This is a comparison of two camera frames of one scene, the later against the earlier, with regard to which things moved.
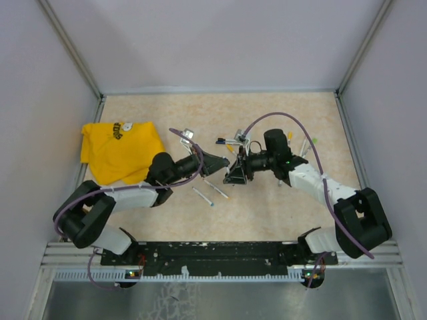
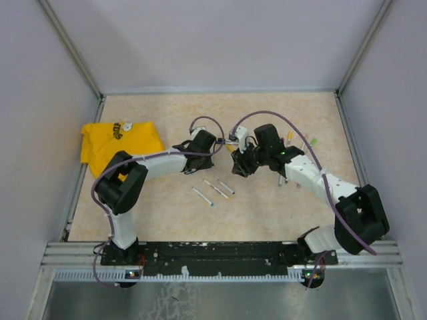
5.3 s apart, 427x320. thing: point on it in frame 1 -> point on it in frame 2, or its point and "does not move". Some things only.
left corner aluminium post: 53,19 does not move
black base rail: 218,258 does not move
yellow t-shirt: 120,153 does not move
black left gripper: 211,163 -> 205,165
